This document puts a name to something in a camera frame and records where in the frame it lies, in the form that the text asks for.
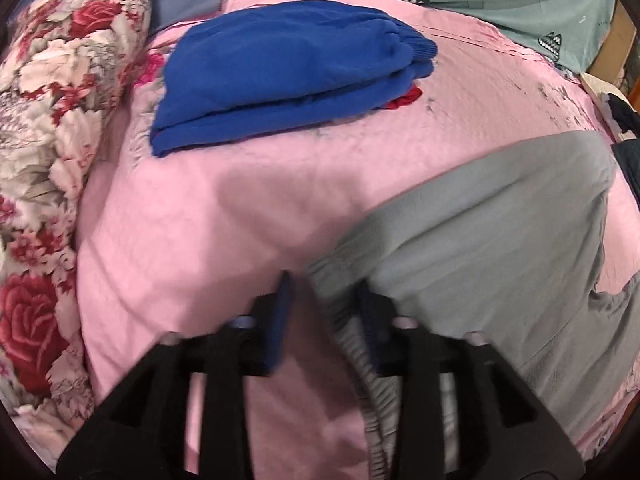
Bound grey pants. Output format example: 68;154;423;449
308;131;639;479

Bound pink bedspread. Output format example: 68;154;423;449
77;0;610;479

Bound dark teal folded clothes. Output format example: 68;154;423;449
612;139;640;207

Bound navy white garment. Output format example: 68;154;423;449
579;73;639;143

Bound red garment under blue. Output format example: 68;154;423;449
383;84;423;110

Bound blue folded garment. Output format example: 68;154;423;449
150;0;437;157

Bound floral red white quilt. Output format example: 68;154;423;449
1;0;152;471

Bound wooden bed frame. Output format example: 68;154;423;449
588;0;637;88

